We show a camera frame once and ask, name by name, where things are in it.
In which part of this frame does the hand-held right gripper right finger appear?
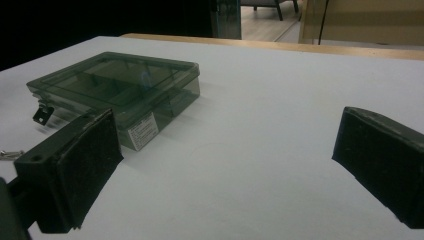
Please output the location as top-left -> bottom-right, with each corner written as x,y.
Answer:
331,106 -> 424,230

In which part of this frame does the black hanging cable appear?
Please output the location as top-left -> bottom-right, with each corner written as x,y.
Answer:
317,0 -> 331,46

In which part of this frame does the beige wooden furniture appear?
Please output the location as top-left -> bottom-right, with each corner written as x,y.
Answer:
298,0 -> 424,47

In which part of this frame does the dark chair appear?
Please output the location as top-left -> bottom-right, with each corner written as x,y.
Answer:
240,0 -> 300,22

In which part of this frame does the dark cabinet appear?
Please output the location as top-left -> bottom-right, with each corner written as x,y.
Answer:
209,0 -> 242,40

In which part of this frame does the white board sheet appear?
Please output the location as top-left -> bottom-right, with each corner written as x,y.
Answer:
0,35 -> 424,240

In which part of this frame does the transparent grey compartment box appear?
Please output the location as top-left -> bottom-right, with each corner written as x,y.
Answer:
25,50 -> 202,152

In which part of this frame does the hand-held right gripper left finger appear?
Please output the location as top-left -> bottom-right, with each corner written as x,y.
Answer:
13,107 -> 125,234

